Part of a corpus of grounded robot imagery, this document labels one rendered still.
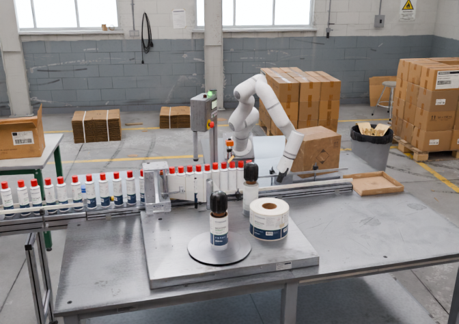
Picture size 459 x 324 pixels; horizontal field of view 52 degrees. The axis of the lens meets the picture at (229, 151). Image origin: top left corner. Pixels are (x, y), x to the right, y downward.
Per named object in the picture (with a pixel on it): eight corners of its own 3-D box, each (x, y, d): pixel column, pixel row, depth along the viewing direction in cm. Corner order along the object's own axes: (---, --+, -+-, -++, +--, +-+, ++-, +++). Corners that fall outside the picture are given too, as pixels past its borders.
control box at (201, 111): (190, 130, 275) (189, 98, 269) (202, 123, 290) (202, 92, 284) (206, 132, 272) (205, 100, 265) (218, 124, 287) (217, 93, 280)
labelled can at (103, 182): (101, 208, 271) (98, 176, 264) (101, 204, 276) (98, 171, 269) (110, 207, 272) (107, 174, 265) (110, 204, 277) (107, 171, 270)
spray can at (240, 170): (237, 195, 288) (238, 163, 281) (235, 191, 293) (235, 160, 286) (245, 193, 289) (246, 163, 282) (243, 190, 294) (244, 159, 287)
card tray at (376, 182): (360, 196, 298) (361, 190, 297) (342, 180, 322) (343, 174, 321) (403, 191, 305) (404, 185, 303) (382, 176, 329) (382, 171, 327)
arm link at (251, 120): (229, 131, 348) (231, 113, 328) (248, 119, 355) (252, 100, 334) (240, 142, 344) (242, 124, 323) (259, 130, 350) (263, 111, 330)
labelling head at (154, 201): (146, 213, 264) (143, 171, 255) (144, 204, 276) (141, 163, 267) (171, 210, 267) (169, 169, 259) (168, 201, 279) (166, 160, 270)
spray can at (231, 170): (227, 194, 288) (227, 163, 281) (227, 191, 293) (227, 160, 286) (236, 194, 288) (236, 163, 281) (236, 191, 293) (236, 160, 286)
